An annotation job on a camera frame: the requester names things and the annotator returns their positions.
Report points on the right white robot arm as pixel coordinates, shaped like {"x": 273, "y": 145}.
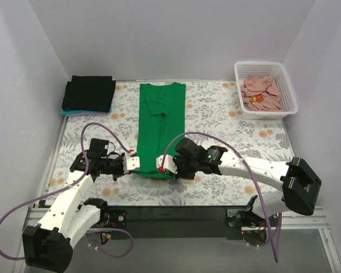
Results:
{"x": 296, "y": 185}

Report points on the pink t shirt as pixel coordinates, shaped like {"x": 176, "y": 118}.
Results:
{"x": 261, "y": 94}

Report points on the white plastic basket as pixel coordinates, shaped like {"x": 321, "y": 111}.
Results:
{"x": 243, "y": 69}

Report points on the aluminium frame rail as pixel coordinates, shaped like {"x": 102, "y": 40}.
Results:
{"x": 274, "y": 224}

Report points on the folded black t shirt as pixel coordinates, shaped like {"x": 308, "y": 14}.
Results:
{"x": 89, "y": 93}

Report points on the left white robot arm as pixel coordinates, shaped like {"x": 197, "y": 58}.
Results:
{"x": 49, "y": 244}

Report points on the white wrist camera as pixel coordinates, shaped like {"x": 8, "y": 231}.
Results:
{"x": 131, "y": 162}
{"x": 165, "y": 164}

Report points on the floral table mat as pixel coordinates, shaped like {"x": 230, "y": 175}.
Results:
{"x": 213, "y": 116}

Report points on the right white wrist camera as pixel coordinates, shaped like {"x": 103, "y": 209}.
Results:
{"x": 165, "y": 164}

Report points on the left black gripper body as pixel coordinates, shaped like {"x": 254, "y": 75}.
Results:
{"x": 123, "y": 165}

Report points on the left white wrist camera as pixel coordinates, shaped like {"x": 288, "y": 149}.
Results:
{"x": 131, "y": 162}

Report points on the green t shirt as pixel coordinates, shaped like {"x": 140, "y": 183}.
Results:
{"x": 161, "y": 119}

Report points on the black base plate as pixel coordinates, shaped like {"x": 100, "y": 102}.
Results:
{"x": 144, "y": 222}

